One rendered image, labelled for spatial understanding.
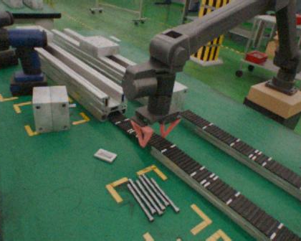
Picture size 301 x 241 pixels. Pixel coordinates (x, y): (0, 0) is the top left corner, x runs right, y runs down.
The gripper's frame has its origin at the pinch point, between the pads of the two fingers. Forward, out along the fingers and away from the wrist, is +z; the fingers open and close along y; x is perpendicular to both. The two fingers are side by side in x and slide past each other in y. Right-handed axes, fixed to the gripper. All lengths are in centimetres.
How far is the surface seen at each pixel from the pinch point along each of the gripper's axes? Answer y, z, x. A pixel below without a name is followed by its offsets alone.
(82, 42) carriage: -14, -8, -63
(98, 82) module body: -2.4, -3.6, -31.6
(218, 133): -18.5, -0.1, 8.9
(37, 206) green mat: 32.1, 3.3, 1.2
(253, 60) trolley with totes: -302, 51, -107
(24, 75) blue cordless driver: 17, -3, -47
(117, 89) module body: -2.7, -5.2, -21.2
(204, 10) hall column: -294, 2, -202
